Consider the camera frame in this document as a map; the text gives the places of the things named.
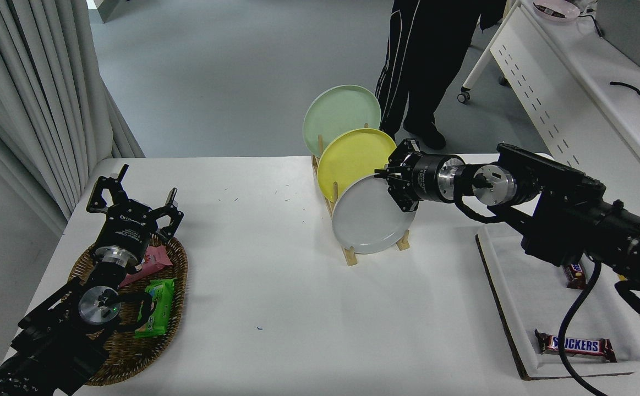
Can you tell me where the pale green plate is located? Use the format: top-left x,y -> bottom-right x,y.
303,85 -> 382,159

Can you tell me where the green snack pack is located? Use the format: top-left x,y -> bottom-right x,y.
134,278 -> 176,338

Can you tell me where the wooden plate rack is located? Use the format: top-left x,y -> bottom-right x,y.
311,135 -> 411,267

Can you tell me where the black hanging garment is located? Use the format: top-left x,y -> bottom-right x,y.
482,0 -> 508,32

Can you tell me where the brown Snickers bar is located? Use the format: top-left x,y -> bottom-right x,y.
534,329 -> 617,364

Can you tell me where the pink plate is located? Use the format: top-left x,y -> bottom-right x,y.
533,0 -> 581,23

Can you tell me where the thin black cable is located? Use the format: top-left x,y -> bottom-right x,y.
576,11 -> 605,38

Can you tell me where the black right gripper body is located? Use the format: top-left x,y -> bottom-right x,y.
405,154 -> 450,202

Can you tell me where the brown wicker basket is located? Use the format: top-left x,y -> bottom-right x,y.
68,234 -> 188,386

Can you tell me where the white tray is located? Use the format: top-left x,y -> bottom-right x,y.
475,223 -> 640,381

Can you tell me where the yellow plate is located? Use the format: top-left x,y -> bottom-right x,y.
317,128 -> 397,203

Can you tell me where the gray curtain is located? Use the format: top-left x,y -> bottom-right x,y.
0,0 -> 145,237

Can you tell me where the pink snack pack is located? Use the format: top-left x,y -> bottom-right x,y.
117,245 -> 173,288

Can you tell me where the white perforated desk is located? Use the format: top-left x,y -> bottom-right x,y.
457,0 -> 640,226

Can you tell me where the brown chocolate bar white print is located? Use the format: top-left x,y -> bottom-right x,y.
564,263 -> 588,290

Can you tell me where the person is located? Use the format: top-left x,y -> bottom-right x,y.
375,0 -> 483,150

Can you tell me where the thick black cable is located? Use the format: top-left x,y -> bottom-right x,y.
609,81 -> 640,102

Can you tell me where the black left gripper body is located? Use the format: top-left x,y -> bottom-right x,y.
95,201 -> 161,258

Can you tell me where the gray laptop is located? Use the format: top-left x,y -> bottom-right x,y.
595,0 -> 640,75

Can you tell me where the gray plate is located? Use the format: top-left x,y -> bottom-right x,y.
331,175 -> 417,255

